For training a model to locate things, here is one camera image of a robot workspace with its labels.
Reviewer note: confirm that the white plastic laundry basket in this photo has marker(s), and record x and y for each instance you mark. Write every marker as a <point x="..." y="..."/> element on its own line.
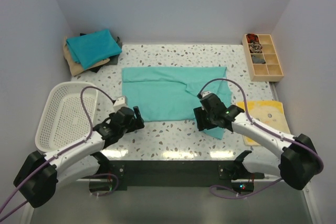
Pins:
<point x="63" y="120"/>

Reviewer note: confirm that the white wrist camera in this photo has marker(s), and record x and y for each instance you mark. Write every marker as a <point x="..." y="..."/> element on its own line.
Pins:
<point x="119" y="103"/>
<point x="204" y="95"/>

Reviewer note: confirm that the mint green t shirt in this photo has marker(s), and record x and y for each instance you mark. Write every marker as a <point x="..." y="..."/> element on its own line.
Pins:
<point x="170" y="93"/>

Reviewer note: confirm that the grey patterned rolled cloth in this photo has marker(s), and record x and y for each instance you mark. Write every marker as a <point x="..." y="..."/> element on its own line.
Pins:
<point x="255" y="48"/>

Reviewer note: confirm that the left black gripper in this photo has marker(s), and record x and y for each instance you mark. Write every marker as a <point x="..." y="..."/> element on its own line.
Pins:
<point x="136" y="125"/>

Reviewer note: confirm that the wooden compartment box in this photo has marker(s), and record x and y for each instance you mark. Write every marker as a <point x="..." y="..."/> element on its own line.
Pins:
<point x="271" y="71"/>

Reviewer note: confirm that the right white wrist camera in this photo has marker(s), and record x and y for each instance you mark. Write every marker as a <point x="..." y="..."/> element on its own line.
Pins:
<point x="204" y="95"/>

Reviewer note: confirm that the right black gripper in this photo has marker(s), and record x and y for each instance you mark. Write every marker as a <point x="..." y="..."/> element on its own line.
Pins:
<point x="199" y="113"/>

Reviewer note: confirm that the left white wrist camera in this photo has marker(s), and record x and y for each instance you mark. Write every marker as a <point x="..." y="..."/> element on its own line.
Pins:
<point x="119" y="103"/>

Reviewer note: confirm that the folded teal t shirt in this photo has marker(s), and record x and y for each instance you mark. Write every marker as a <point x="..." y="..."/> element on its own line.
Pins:
<point x="89" y="49"/>

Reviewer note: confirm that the yellow chick towel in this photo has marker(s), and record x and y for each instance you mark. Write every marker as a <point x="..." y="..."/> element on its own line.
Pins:
<point x="265" y="113"/>

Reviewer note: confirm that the dark grey rolled cloth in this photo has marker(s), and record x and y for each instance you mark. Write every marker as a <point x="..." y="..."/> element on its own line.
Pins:
<point x="257" y="59"/>

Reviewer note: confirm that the red black patterned cloth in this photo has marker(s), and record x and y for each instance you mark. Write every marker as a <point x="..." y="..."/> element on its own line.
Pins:
<point x="252" y="39"/>

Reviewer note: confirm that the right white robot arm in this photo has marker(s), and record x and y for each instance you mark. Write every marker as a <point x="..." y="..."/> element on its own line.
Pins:
<point x="297" y="159"/>

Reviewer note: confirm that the folded dark grey t shirt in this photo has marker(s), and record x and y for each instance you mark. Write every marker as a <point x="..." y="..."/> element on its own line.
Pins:
<point x="113" y="59"/>

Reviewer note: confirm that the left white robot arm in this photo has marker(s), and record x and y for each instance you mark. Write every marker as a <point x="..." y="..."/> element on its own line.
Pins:
<point x="41" y="174"/>

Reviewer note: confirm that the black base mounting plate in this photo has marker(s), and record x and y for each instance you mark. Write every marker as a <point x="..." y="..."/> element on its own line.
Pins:
<point x="125" y="174"/>

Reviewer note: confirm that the folded tan t shirt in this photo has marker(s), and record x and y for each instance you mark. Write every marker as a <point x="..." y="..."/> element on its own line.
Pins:
<point x="74" y="67"/>

